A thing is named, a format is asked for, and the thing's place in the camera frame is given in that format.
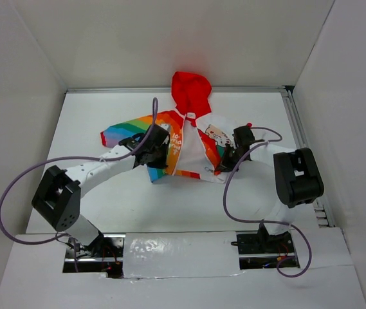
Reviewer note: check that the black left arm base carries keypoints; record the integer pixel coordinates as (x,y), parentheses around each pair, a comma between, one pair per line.
(105,256)

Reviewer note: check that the rainbow white red kids jacket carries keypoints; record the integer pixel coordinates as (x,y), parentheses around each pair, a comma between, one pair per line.
(198,136)

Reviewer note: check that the silver taped front panel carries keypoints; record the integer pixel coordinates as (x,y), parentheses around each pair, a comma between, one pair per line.
(179,255)

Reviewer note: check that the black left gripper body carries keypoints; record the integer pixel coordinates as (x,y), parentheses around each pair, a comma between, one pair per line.
(158,158)

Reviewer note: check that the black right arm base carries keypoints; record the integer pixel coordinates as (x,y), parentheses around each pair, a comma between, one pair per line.
(258,250)

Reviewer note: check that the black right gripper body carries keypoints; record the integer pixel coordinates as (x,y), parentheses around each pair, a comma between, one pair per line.
(231,158)

